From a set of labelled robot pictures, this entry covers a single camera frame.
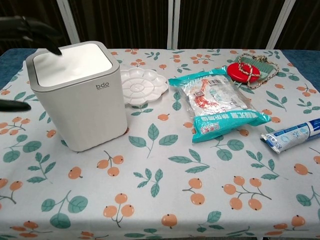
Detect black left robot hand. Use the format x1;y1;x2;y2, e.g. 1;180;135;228
0;14;63;113

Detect white plastic trash bin lid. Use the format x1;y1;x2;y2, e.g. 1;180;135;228
33;43;115;87

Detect white desktop trash bin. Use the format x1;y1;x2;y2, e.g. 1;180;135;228
25;40;130;153

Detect blue table cover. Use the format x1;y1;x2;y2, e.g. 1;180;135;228
0;47;320;94

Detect white flower-shaped paint palette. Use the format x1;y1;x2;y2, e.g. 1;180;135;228
120;67;169;105

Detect teal clear snack bag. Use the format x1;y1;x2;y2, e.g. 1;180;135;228
167;67;273;144

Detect fruit leaf print tablecloth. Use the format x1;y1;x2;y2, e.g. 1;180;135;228
0;47;320;240

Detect red round disc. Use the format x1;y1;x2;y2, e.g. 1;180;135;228
226;62;261;83

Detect green bristle brush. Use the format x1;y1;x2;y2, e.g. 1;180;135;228
233;55;277;88

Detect blue white toothpaste tube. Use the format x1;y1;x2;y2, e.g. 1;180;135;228
260;117;320;155

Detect white vertical frame post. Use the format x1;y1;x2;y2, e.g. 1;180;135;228
166;0;181;50

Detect braided beige rope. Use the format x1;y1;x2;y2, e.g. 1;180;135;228
236;53;280;91

